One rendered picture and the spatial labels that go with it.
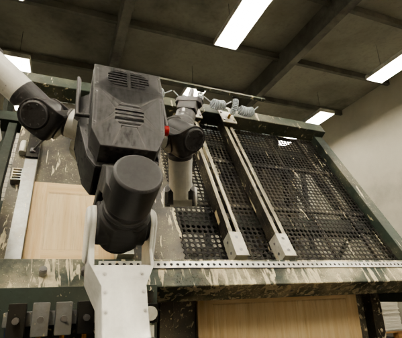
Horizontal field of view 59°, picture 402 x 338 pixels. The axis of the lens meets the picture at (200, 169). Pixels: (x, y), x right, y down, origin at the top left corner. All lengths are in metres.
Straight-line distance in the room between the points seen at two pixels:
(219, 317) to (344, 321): 0.70
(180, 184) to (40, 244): 0.55
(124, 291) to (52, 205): 0.76
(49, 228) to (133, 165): 0.73
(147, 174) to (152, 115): 0.27
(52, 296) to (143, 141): 0.59
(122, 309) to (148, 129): 0.46
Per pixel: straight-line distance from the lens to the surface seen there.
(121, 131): 0.97
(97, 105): 1.01
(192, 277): 1.41
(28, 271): 1.33
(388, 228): 2.31
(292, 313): 1.90
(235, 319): 1.74
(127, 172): 0.80
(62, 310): 1.19
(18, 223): 1.47
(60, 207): 1.56
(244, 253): 1.54
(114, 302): 0.86
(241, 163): 2.04
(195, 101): 1.57
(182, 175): 1.29
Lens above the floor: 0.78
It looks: 19 degrees up
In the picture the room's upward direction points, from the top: 2 degrees counter-clockwise
